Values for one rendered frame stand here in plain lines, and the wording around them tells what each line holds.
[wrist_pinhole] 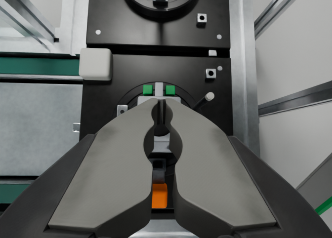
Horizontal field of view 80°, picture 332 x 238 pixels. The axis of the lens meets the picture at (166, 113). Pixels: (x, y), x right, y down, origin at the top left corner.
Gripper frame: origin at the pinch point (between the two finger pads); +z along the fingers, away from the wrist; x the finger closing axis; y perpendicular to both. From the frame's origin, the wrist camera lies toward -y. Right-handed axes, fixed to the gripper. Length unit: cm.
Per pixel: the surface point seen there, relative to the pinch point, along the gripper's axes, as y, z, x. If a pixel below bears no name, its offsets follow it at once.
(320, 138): 20.8, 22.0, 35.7
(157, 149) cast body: 9.6, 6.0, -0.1
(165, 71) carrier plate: 5.9, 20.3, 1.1
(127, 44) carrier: 2.5, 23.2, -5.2
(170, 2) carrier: -3.5, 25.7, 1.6
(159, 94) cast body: 5.2, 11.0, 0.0
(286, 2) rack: -4.3, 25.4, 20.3
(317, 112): 16.6, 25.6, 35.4
